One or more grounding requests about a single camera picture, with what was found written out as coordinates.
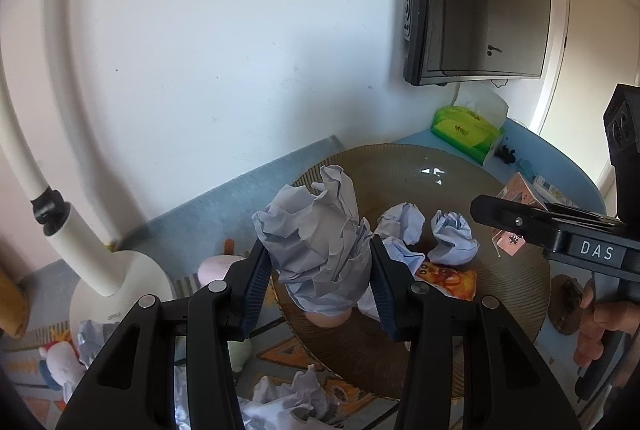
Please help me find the paper ball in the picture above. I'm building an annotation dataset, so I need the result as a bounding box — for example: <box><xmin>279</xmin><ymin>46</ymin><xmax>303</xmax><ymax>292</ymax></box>
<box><xmin>251</xmin><ymin>366</ymin><xmax>331</xmax><ymax>418</ymax></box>
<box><xmin>382</xmin><ymin>237</ymin><xmax>426</xmax><ymax>275</ymax></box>
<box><xmin>427</xmin><ymin>210</ymin><xmax>480</xmax><ymax>267</ymax></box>
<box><xmin>374</xmin><ymin>202</ymin><xmax>426</xmax><ymax>245</ymax></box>
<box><xmin>251</xmin><ymin>165</ymin><xmax>375</xmax><ymax>317</ymax></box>
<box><xmin>75</xmin><ymin>319</ymin><xmax>121</xmax><ymax>368</ymax></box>

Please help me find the person's right hand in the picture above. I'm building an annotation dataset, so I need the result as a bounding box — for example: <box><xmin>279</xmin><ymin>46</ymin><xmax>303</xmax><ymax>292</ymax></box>
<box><xmin>572</xmin><ymin>280</ymin><xmax>640</xmax><ymax>368</ymax></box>

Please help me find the white blue plush toy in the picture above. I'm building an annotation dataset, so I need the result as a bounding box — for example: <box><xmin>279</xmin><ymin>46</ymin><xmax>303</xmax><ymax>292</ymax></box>
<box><xmin>37</xmin><ymin>330</ymin><xmax>86</xmax><ymax>406</ymax></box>

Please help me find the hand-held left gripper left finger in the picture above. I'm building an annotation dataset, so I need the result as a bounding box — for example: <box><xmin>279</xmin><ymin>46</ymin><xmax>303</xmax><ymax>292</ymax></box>
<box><xmin>55</xmin><ymin>240</ymin><xmax>273</xmax><ymax>430</ymax></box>

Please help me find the small white box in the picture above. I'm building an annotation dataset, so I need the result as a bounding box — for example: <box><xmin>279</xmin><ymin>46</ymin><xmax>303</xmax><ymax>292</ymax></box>
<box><xmin>530</xmin><ymin>172</ymin><xmax>576</xmax><ymax>211</ymax></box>

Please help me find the amber ribbed glass bowl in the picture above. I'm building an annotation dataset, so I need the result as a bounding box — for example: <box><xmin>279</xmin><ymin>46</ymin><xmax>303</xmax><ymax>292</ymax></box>
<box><xmin>272</xmin><ymin>144</ymin><xmax>551</xmax><ymax>400</ymax></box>

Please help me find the green tissue pack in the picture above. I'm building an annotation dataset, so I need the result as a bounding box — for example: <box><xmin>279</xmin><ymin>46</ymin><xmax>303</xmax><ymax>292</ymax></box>
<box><xmin>431</xmin><ymin>87</ymin><xmax>510</xmax><ymax>165</ymax></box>

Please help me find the white door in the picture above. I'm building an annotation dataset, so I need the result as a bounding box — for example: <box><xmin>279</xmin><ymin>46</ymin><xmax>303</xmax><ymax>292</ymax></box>
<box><xmin>537</xmin><ymin>0</ymin><xmax>640</xmax><ymax>145</ymax></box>

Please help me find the pink cartoon box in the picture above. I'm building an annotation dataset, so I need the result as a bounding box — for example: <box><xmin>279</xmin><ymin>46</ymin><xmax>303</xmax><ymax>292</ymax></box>
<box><xmin>492</xmin><ymin>172</ymin><xmax>548</xmax><ymax>257</ymax></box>

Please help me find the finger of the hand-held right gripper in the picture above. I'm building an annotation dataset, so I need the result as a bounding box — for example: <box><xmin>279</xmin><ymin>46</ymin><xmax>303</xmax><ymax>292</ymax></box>
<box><xmin>545</xmin><ymin>202</ymin><xmax>626</xmax><ymax>231</ymax></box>
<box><xmin>470</xmin><ymin>194</ymin><xmax>568</xmax><ymax>255</ymax></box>

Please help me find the brown wooden coaster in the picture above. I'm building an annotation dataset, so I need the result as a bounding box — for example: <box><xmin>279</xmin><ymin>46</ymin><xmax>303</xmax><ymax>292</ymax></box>
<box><xmin>547</xmin><ymin>274</ymin><xmax>588</xmax><ymax>336</ymax></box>

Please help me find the black hair clip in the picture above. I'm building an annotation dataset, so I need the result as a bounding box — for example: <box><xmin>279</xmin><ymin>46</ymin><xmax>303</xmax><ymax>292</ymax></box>
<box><xmin>495</xmin><ymin>137</ymin><xmax>518</xmax><ymax>163</ymax></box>

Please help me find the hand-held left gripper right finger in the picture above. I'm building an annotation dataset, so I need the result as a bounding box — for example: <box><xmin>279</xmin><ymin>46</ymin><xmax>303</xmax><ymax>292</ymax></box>
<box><xmin>367</xmin><ymin>235</ymin><xmax>583</xmax><ymax>430</ymax></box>

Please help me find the bamboo pen holder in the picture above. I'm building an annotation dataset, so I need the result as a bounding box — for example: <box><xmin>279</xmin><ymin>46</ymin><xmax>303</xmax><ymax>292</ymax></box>
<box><xmin>0</xmin><ymin>255</ymin><xmax>31</xmax><ymax>338</ymax></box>

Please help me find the orange picture card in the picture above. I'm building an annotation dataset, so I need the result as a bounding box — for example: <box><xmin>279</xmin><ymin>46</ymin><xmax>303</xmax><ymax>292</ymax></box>
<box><xmin>417</xmin><ymin>260</ymin><xmax>478</xmax><ymax>301</ymax></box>

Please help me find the white desk lamp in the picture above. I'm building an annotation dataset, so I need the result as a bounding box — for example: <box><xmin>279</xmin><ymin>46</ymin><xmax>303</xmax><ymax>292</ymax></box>
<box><xmin>0</xmin><ymin>0</ymin><xmax>176</xmax><ymax>341</ymax></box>

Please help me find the plain dango plush skewer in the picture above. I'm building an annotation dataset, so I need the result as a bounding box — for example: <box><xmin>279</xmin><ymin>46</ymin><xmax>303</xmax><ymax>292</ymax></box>
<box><xmin>197</xmin><ymin>237</ymin><xmax>253</xmax><ymax>371</ymax></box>

